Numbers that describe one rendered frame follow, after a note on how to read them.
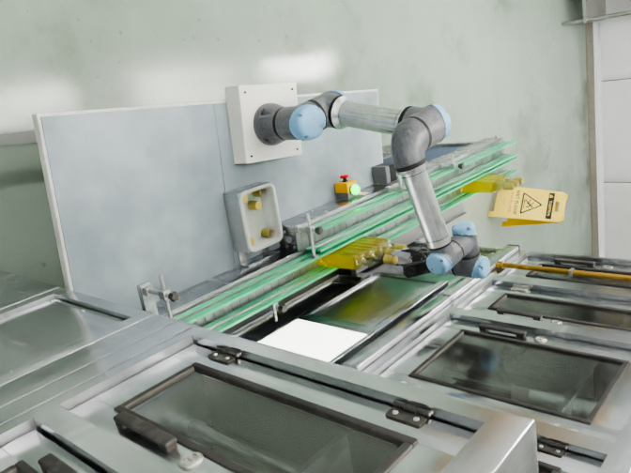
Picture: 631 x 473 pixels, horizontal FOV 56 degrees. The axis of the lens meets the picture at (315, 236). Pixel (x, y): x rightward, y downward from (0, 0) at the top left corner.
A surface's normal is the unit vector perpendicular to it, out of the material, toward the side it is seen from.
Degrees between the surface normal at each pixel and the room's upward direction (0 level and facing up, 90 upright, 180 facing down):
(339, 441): 90
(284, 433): 90
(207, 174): 0
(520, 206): 76
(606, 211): 90
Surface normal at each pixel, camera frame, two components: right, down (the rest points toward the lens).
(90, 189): 0.74, 0.07
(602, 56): -0.65, 0.30
